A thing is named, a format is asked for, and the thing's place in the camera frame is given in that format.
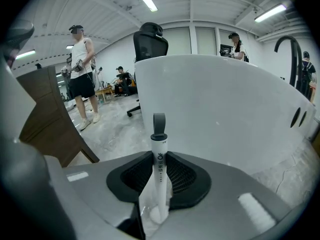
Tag low wooden table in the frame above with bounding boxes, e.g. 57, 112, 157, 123
94, 86, 115, 103

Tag black curved faucet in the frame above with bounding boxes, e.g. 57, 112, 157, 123
274, 35, 305, 87

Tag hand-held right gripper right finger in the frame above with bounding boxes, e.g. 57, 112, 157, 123
149, 151, 298, 240

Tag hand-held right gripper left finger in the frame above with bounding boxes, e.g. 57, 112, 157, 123
62, 150, 154, 240

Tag white bathtub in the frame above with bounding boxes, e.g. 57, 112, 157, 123
134, 54, 317, 177

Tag black mesh office chair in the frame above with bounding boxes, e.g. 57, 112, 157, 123
126, 22, 169, 118

